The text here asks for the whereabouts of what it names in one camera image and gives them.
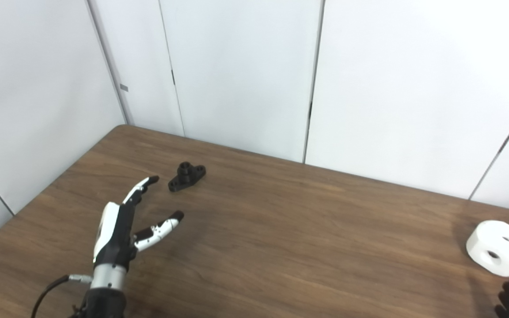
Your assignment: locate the black flanged holder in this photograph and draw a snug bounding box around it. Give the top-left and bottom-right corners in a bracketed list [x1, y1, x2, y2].
[168, 162, 206, 193]

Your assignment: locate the round white piece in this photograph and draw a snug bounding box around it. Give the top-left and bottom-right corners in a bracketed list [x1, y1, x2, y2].
[466, 220, 509, 277]

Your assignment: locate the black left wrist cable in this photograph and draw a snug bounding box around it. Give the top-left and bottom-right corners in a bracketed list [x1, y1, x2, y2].
[31, 274, 93, 318]

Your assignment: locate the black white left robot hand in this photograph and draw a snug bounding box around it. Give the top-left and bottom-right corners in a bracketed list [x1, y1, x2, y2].
[92, 175, 185, 270]

